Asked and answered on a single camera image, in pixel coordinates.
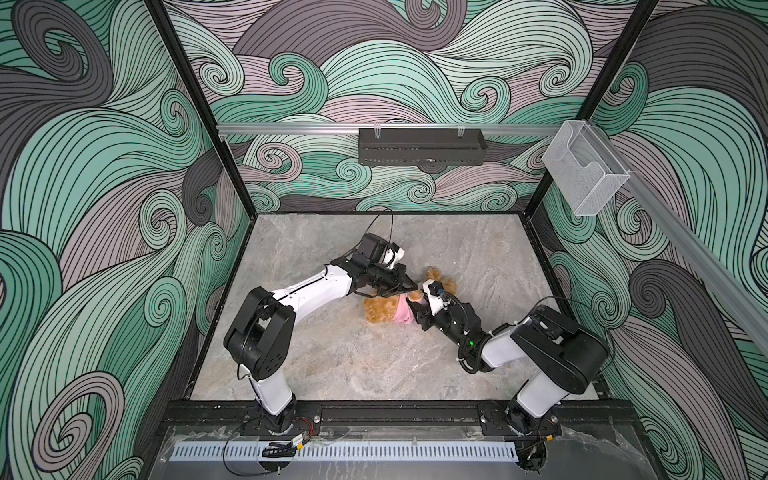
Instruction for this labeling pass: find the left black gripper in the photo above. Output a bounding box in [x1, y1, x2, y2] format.
[365, 263, 417, 297]

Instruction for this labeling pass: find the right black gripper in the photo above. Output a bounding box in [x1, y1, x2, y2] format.
[407, 298, 469, 353]

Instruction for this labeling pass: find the brown teddy bear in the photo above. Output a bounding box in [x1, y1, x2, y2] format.
[363, 266, 458, 324]

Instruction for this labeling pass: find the pink teddy hoodie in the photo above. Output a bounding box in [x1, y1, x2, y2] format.
[391, 290, 428, 324]

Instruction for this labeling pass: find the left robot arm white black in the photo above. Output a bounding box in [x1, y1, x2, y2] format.
[223, 233, 417, 418]

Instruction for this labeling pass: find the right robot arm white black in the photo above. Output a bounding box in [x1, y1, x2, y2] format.
[406, 290, 609, 432]

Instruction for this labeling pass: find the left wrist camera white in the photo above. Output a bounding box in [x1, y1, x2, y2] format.
[381, 243, 405, 270]

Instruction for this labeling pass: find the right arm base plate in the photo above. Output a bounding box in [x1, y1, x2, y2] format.
[477, 400, 562, 440]

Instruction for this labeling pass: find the black perforated wall tray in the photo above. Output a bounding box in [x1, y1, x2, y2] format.
[358, 129, 488, 168]

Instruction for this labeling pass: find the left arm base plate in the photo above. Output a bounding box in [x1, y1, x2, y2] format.
[240, 399, 322, 437]

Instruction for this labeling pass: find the clear acrylic wall box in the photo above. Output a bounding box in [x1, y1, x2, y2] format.
[543, 120, 630, 217]

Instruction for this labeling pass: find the back aluminium rail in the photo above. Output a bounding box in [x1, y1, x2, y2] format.
[216, 122, 560, 136]

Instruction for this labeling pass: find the white slotted cable duct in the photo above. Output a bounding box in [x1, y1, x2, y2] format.
[169, 441, 518, 462]

